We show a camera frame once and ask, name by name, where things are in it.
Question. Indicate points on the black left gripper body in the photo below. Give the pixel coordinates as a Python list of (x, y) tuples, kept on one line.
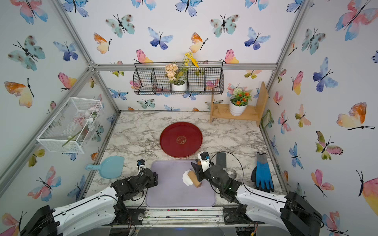
[(152, 182)]

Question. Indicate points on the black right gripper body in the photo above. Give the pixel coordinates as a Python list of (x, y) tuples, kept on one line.
[(208, 175)]

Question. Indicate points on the white dough piece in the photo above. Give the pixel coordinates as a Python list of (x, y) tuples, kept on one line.
[(186, 178)]

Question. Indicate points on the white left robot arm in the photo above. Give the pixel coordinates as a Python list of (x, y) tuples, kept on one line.
[(97, 210)]

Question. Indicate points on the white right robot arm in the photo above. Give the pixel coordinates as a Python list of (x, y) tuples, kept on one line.
[(290, 212)]

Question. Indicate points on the lavender silicone mat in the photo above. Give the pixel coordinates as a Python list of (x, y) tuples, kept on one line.
[(171, 190)]

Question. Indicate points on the red round tray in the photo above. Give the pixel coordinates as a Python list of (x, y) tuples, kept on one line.
[(181, 140)]

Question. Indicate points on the teal plastic scoop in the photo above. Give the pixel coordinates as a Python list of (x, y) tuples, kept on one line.
[(110, 168)]

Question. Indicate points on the blue rubber glove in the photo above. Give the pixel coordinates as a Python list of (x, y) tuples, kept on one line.
[(261, 174)]

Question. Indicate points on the wooden shelf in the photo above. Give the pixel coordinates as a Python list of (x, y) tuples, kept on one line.
[(252, 113)]

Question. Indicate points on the white ribbed flower pot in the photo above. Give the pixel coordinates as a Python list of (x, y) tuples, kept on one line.
[(236, 110)]

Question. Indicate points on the green paper packet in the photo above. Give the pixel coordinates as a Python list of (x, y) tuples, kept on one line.
[(267, 120)]

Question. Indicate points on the orange flower plant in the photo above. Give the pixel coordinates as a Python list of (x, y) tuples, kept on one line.
[(241, 97)]

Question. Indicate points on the pink artificial flower stem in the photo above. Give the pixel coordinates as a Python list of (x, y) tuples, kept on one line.
[(86, 121)]

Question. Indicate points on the white pot with flowers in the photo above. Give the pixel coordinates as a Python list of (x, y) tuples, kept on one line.
[(178, 75)]

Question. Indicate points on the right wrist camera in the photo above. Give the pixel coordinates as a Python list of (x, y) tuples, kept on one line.
[(204, 159)]

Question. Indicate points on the black handled strainer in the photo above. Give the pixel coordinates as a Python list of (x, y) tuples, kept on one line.
[(222, 161)]

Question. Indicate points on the white mesh wall basket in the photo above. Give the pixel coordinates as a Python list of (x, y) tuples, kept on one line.
[(57, 131)]

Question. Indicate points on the black wire wall basket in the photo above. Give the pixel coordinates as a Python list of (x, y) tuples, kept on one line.
[(149, 79)]

